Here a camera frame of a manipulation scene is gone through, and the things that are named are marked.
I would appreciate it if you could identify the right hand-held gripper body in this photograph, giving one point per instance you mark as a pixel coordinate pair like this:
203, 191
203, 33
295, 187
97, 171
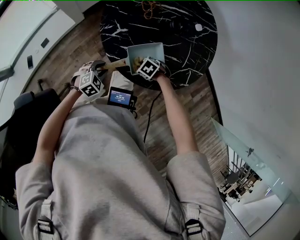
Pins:
148, 68

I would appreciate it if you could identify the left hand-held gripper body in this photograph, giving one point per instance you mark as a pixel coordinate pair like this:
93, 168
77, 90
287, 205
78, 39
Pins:
90, 85

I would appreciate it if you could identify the person's right forearm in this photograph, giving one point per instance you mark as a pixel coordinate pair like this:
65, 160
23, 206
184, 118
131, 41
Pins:
178, 117

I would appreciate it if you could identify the person's left forearm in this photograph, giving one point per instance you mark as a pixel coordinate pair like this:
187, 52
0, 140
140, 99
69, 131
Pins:
54, 126

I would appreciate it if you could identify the person's left hand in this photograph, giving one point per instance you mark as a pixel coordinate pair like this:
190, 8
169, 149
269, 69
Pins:
79, 73

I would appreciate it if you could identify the dark wrist band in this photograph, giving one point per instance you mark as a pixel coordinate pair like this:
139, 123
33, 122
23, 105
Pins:
74, 88

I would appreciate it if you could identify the person's beige trousers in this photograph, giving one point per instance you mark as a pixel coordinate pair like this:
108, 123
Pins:
120, 82

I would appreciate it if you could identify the small black monitor screen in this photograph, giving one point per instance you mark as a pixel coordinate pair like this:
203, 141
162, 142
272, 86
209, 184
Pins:
119, 98

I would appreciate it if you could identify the black marble round table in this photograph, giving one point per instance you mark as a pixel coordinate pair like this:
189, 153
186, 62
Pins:
187, 54

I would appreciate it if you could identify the black drinking bottle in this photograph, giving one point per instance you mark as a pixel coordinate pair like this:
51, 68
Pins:
176, 24

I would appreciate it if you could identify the small white device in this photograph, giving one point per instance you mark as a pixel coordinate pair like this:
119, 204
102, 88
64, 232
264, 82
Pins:
198, 27

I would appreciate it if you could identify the black phone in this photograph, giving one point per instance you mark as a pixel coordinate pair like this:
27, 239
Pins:
30, 62

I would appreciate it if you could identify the black office chair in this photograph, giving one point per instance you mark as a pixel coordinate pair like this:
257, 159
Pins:
28, 131

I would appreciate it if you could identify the person's grey sweatshirt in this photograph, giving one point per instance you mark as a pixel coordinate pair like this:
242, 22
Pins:
105, 175

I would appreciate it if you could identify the frosted glass partition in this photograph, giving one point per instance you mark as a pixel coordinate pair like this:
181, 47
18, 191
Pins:
246, 150

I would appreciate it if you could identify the metal glass door fitting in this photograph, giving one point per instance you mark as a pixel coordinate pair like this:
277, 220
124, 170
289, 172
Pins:
250, 152

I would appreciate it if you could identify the grey office chair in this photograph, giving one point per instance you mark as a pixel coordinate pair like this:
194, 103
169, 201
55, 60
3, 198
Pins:
231, 178

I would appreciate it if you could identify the black wall socket plate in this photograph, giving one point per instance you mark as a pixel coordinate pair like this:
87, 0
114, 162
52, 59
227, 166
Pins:
44, 43

